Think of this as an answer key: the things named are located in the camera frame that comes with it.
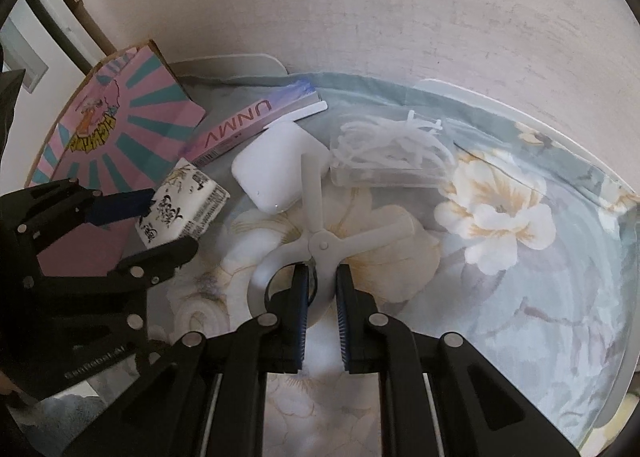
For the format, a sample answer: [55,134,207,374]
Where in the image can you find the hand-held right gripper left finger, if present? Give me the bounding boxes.
[65,264,311,457]

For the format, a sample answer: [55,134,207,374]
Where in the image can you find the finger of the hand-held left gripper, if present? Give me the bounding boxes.
[0,179,156,260]
[112,236,199,290]

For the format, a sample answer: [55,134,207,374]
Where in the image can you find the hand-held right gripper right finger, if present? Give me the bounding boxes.
[335,264,583,457]

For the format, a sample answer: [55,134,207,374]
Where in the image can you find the red milk carton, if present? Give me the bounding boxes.
[136,159,231,247]

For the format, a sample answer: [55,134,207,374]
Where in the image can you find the white plastic scissors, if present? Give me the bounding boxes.
[247,154,416,333]

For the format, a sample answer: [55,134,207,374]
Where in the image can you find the pink printed cardboard box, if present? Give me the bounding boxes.
[25,39,208,278]

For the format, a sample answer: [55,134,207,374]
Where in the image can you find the white earbud case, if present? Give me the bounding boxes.
[231,121,313,214]

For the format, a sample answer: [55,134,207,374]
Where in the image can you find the long pink cosmetic box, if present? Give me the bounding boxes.
[187,79,328,168]

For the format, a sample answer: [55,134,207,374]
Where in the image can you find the bag of white strips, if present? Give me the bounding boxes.
[329,109,456,188]

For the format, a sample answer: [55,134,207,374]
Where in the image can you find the blue fleece garment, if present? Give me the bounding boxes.
[35,339,166,438]

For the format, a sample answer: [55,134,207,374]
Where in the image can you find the floral blue tablecloth tray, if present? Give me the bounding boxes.
[145,69,640,457]

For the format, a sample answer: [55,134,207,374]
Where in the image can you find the white folding table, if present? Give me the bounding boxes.
[165,53,640,438]

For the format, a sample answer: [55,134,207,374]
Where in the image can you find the white door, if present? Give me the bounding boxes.
[0,0,118,102]

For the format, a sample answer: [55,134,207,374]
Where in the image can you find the grey recessed door handle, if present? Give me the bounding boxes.
[0,19,50,95]

